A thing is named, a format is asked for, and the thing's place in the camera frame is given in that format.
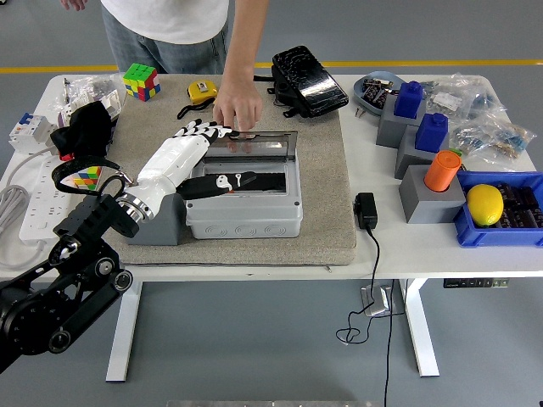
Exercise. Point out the glossy black pouch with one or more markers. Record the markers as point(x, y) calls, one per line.
point(314, 85)

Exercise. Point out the white circuit breaker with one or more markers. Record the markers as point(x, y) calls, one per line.
point(29, 131)

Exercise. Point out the clear bags of small parts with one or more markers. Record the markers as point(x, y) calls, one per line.
point(97, 87)

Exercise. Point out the black table control panel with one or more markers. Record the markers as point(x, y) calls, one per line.
point(475, 283)

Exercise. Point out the grey-brown mat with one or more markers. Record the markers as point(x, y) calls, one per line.
point(318, 169)

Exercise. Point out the rubik's cube white face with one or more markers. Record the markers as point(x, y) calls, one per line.
point(87, 178)

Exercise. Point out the black power adapter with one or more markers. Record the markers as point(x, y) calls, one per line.
point(366, 212)

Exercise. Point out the black capacitors heap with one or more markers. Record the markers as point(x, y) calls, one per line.
point(522, 203)

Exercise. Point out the black cloth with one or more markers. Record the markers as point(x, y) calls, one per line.
point(89, 127)

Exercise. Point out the clear bag of blue parts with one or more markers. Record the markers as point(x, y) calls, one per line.
point(488, 102)

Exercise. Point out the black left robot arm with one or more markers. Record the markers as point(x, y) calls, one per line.
point(55, 297)

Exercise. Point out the person's right hand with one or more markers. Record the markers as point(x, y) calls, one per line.
point(74, 3)

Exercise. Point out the white table leg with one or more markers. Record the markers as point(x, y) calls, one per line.
point(123, 339)
point(420, 330)

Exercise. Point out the smoky transparent box lid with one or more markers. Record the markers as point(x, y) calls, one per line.
point(271, 146)

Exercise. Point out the person's left forearm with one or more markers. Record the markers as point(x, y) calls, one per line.
point(246, 42)

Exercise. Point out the person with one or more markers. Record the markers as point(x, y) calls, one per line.
point(169, 25)

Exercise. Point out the rubik's cube green face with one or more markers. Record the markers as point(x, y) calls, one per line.
point(142, 82)

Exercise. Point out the blue plastic bin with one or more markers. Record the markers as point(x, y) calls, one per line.
point(488, 237)

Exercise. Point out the clear bag white label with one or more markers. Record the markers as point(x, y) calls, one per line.
point(447, 99)

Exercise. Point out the white power strip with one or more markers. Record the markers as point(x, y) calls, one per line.
point(42, 203)

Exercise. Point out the small metal prongs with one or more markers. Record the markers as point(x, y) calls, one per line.
point(359, 112)

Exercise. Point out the blue-grey dish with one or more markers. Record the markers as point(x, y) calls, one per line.
point(359, 91)

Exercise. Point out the person's left hand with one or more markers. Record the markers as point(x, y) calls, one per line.
point(237, 104)

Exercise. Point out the blue block battery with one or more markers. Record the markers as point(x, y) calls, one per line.
point(409, 99)
point(432, 133)

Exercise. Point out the grey electrical junction box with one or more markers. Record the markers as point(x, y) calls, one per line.
point(244, 220)

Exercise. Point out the silver metal bracket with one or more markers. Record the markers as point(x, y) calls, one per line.
point(377, 303)

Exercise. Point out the grey holder block round hole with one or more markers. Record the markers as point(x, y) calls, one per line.
point(165, 229)

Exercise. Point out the small green object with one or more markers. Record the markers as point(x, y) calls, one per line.
point(456, 151)

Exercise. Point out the clear bag of resistors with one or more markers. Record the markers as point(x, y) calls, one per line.
point(496, 140)

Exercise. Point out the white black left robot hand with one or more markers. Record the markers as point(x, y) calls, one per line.
point(174, 163)

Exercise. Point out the yellow lemon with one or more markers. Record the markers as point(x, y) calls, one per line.
point(485, 205)

